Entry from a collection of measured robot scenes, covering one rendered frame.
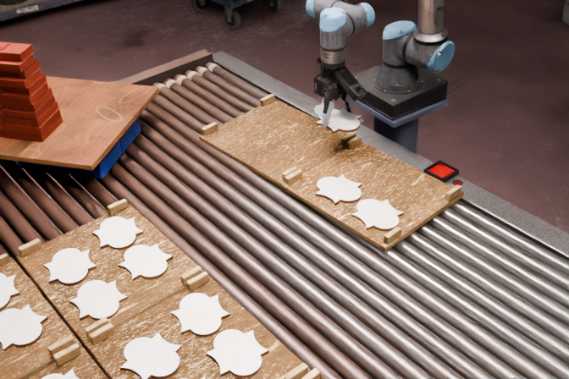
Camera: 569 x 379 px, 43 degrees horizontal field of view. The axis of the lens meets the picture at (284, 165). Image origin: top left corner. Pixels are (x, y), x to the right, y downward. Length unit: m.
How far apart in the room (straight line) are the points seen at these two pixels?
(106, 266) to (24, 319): 0.25
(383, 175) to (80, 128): 0.97
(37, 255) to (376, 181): 0.99
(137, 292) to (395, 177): 0.85
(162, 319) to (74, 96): 1.05
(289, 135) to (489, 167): 1.78
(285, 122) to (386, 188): 0.50
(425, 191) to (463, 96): 2.50
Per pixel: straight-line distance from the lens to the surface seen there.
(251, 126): 2.47
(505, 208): 2.16
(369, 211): 2.05
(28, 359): 1.81
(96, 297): 1.88
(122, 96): 2.53
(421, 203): 2.11
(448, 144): 4.13
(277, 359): 1.68
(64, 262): 2.01
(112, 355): 1.75
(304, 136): 2.40
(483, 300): 1.87
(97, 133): 2.34
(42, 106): 2.34
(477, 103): 4.56
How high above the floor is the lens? 2.21
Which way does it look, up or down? 34 degrees down
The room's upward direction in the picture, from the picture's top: 3 degrees counter-clockwise
